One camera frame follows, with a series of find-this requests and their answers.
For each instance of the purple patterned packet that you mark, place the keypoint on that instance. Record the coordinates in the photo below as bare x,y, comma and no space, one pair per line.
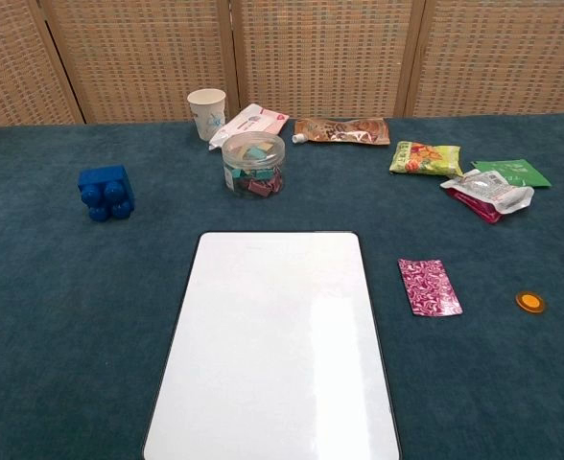
430,287

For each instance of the orange round disc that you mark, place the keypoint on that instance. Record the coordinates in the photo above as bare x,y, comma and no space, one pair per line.
530,302

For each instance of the clear jar of colourful clips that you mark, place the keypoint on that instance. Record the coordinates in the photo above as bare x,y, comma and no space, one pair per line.
253,165

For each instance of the pink white wet wipes pack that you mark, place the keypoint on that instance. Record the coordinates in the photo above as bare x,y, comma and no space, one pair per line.
258,122

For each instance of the white board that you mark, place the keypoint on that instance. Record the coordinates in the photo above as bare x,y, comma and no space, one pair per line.
272,345

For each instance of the brown spout pouch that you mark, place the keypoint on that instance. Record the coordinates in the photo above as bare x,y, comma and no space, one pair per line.
344,131

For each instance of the white paper cup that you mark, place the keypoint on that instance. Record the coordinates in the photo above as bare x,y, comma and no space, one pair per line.
207,115

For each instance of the yellow green snack bag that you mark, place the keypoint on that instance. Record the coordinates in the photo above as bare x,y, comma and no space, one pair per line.
426,159

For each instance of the woven bamboo folding screen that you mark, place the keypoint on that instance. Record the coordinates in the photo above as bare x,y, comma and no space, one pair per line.
311,52

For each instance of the blue toy building block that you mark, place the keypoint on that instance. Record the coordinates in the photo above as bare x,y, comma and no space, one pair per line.
103,189

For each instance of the silver red snack packet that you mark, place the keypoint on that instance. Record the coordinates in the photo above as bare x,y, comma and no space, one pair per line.
490,191

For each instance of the teal table cloth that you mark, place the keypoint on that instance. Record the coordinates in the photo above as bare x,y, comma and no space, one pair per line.
71,311

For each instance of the green sachet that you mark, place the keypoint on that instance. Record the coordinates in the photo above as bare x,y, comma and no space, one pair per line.
517,171

